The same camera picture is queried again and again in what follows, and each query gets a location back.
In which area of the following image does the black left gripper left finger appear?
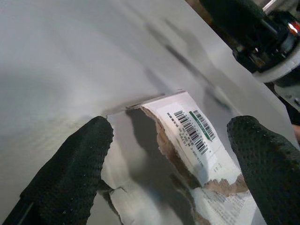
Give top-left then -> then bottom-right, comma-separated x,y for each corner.
0,115 -> 115,225

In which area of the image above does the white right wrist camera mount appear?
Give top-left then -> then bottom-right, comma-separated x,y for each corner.
252,52 -> 300,83

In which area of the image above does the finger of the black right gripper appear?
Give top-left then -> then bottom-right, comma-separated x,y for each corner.
200,0 -> 279,49

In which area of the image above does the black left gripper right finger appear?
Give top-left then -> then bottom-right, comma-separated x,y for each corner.
226,114 -> 300,225

